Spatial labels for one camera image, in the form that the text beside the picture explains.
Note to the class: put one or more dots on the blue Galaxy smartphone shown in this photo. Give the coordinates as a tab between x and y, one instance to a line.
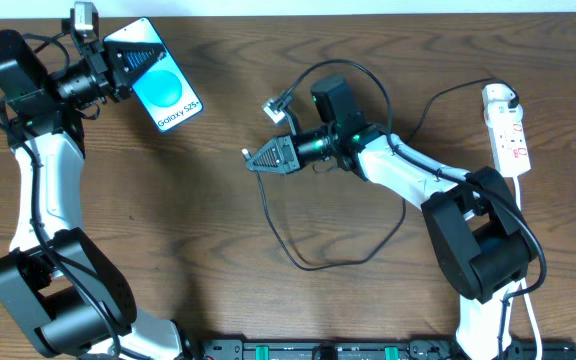
164	91

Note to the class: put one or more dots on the white power strip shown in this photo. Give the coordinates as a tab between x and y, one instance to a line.
509	148

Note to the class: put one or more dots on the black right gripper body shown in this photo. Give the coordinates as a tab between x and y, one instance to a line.
294	154

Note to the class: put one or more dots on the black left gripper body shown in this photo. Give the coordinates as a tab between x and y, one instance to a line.
110	73

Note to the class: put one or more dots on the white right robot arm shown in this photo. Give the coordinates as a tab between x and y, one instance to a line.
480	238

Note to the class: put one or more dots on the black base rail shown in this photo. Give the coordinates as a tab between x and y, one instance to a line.
420	349

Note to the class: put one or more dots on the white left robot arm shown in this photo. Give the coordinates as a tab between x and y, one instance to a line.
63	293

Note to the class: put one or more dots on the white USB charger plug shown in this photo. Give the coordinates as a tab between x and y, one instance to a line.
501	105

